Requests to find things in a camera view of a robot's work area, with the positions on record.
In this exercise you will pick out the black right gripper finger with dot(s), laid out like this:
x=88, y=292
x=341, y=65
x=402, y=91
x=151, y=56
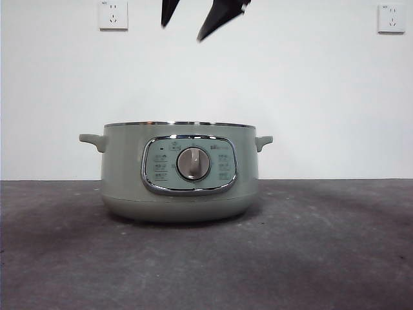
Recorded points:
x=224, y=13
x=169, y=11

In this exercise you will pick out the sage green electric cooking pot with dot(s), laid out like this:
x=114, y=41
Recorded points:
x=129, y=168

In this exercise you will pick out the white wall socket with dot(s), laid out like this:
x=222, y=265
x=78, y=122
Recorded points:
x=391, y=17
x=113, y=16

